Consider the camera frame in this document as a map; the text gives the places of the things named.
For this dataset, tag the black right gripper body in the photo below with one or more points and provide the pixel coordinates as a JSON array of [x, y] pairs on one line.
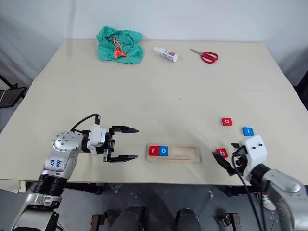
[[240, 160]]

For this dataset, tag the black metal stand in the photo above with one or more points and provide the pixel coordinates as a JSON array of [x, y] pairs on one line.
[[10, 95]]

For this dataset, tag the wooden letter tray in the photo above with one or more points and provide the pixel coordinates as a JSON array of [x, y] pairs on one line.
[[183, 154]]

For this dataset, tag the blue letter o block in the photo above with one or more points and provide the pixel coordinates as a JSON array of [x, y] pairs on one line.
[[163, 150]]

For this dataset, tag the white sneaker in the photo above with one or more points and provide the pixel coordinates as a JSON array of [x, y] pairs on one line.
[[267, 203]]

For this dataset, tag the crumpled green cloth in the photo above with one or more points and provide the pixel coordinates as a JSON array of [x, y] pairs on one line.
[[131, 51]]

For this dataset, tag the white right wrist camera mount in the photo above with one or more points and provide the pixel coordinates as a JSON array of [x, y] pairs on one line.
[[255, 150]]

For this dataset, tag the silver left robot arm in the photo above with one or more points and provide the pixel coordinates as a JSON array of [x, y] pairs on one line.
[[63, 144]]

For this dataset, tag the black table frame bar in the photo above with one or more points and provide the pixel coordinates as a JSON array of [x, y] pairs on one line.
[[84, 187], [240, 190]]

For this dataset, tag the red letter b block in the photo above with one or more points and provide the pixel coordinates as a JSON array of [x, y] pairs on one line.
[[222, 153]]

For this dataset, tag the red letter o block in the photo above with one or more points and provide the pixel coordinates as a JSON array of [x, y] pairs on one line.
[[227, 121]]

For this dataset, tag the dark rounded shape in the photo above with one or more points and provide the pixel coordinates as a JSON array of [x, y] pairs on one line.
[[188, 220]]

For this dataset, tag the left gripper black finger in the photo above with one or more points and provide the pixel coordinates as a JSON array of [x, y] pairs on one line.
[[122, 158], [125, 130]]

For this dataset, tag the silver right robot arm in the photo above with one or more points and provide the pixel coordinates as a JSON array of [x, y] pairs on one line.
[[281, 185]]

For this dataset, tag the blue letter t block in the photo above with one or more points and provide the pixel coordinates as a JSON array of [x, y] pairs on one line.
[[248, 131]]

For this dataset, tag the dark object beside table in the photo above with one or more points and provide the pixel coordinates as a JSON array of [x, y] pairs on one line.
[[302, 89]]

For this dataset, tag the brown rusty bracket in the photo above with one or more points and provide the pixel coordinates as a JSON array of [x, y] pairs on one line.
[[98, 219], [229, 219]]

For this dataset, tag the white plastic bottle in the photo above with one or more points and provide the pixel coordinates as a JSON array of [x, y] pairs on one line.
[[166, 54]]

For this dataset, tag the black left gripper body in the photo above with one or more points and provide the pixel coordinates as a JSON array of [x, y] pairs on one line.
[[110, 144]]

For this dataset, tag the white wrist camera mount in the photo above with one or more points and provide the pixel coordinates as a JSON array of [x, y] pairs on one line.
[[96, 138], [255, 150]]

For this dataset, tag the red letter r block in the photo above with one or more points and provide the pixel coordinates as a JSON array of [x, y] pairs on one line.
[[153, 150]]

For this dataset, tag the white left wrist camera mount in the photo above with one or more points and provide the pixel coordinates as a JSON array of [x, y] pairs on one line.
[[96, 138]]

